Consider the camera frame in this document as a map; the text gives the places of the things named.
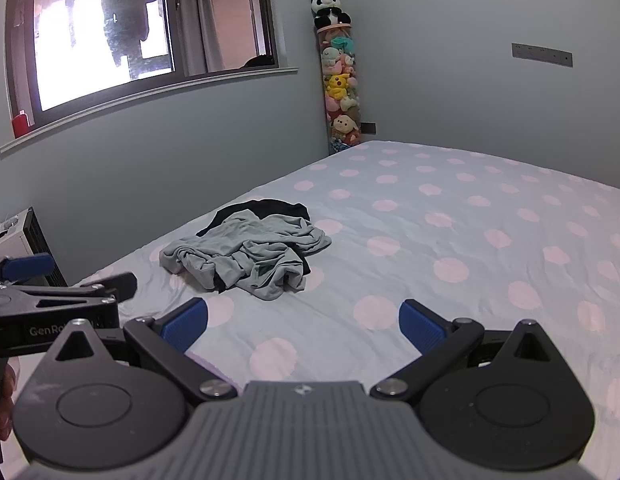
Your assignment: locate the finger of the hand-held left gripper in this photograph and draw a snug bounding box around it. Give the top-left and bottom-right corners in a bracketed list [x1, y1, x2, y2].
[0, 273, 138, 323]
[0, 254, 57, 283]

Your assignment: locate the grey garment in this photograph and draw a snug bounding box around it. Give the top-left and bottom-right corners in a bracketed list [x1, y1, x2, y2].
[159, 211, 333, 302]

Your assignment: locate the white appliance with black grille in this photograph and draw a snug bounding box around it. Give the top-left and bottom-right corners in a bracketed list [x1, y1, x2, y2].
[0, 206, 68, 288]

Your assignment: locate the panda plush toy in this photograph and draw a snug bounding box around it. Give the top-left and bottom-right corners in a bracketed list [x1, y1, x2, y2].
[310, 0, 351, 30]

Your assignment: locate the sheer curtain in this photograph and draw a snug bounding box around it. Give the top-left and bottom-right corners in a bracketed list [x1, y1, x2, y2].
[197, 0, 255, 73]

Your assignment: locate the person's left hand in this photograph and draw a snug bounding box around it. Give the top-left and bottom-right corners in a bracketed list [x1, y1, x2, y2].
[0, 362, 18, 442]

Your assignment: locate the bed with pink dotted sheet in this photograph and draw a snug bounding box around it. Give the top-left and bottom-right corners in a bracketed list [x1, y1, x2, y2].
[65, 139, 620, 461]

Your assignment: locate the window with grey frame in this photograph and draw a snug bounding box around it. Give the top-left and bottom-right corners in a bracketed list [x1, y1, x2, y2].
[0, 0, 301, 157]

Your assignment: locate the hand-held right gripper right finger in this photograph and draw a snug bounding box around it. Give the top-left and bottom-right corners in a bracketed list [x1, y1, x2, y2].
[369, 299, 570, 403]

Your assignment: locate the black garment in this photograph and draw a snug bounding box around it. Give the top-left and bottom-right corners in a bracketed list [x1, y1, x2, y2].
[196, 199, 311, 293]

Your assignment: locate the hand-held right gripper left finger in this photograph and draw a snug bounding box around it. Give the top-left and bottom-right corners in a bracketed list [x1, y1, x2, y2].
[45, 297, 239, 403]

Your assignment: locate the grey wall socket strip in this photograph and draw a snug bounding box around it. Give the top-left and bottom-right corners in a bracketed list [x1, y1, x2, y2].
[511, 42, 574, 68]

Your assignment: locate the pile of plush toys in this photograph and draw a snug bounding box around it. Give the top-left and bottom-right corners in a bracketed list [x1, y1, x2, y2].
[316, 24, 365, 157]

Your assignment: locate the dark hanging garment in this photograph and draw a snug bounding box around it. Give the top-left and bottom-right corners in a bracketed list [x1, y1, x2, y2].
[92, 0, 165, 68]

